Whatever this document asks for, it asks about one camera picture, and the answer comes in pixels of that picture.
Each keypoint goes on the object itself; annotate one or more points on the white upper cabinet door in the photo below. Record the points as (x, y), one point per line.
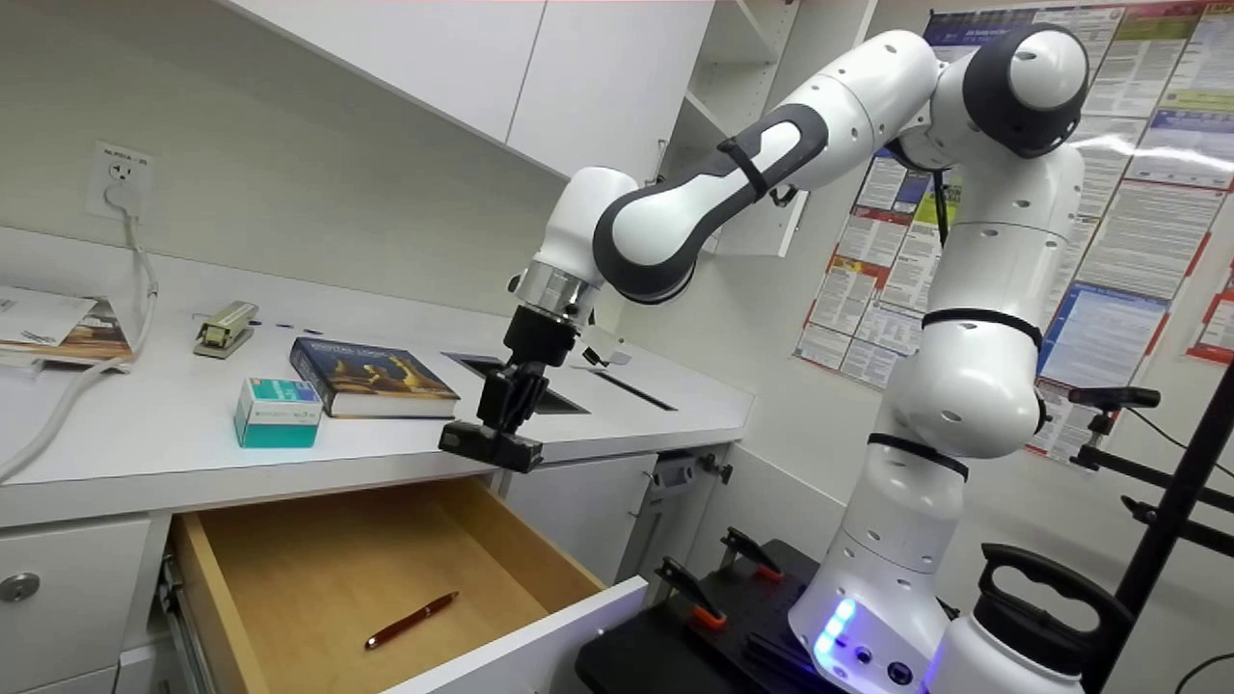
(408, 52)
(611, 79)

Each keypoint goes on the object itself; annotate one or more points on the red pen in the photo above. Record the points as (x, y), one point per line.
(408, 619)

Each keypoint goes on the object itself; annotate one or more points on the open wooden drawer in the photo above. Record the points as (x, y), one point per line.
(331, 582)

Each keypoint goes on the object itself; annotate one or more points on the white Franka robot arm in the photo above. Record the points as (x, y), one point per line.
(978, 372)

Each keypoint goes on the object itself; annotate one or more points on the red bordered wall poster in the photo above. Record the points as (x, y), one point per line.
(1217, 323)

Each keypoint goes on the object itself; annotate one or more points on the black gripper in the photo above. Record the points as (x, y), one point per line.
(536, 341)

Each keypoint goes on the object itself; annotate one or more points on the white drawer front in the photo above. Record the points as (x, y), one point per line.
(70, 619)

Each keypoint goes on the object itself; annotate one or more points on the stack of papers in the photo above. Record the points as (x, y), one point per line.
(60, 328)

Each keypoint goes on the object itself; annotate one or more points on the teal and white box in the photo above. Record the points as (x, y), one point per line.
(275, 415)

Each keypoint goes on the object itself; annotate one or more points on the black low cart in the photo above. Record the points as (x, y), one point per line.
(678, 659)

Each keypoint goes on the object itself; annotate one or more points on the small black box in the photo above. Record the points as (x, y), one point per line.
(491, 449)

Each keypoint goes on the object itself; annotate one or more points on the white wall outlet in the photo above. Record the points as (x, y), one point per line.
(119, 174)

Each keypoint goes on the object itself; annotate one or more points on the wall poster with text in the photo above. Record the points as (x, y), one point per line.
(1132, 218)

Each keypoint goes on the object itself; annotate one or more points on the black camera stand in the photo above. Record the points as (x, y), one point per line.
(1158, 515)

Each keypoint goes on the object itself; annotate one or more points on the open upper cabinet shelf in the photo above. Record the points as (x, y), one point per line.
(755, 79)

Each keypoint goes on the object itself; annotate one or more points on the grey stapler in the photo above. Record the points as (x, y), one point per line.
(225, 328)

